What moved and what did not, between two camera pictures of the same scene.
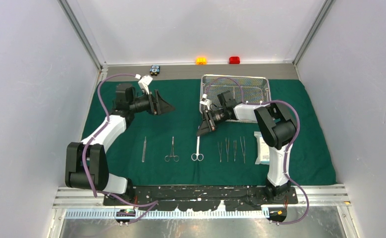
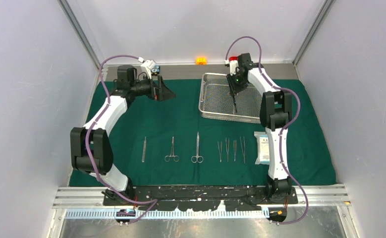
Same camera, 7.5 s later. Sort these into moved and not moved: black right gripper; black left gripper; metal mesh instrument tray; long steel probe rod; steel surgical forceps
Moved: black right gripper; black left gripper
Not moved: long steel probe rod; metal mesh instrument tray; steel surgical forceps
